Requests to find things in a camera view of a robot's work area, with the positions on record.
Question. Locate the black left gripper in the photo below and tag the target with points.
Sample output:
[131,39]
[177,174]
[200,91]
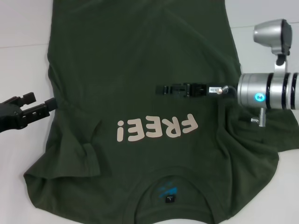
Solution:
[9,116]

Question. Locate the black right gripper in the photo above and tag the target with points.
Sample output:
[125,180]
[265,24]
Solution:
[198,89]

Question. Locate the dark green FREE t-shirt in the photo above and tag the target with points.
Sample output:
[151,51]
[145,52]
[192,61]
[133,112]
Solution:
[128,58]

